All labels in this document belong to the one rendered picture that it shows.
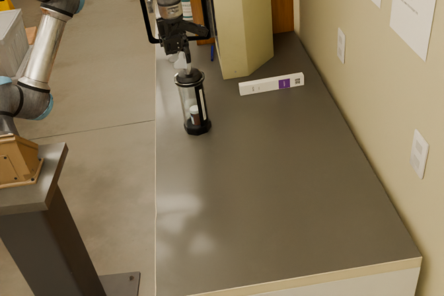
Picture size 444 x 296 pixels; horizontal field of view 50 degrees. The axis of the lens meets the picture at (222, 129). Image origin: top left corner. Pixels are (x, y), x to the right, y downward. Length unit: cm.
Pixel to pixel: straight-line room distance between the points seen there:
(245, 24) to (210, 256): 100
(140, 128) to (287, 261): 236
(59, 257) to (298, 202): 98
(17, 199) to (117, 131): 190
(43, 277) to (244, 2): 135
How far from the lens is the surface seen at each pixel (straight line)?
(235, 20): 194
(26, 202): 170
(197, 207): 147
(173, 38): 155
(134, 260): 263
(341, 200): 147
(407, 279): 142
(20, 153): 169
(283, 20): 239
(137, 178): 308
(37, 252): 197
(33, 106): 183
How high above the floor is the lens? 198
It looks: 37 degrees down
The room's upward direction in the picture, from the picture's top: 8 degrees counter-clockwise
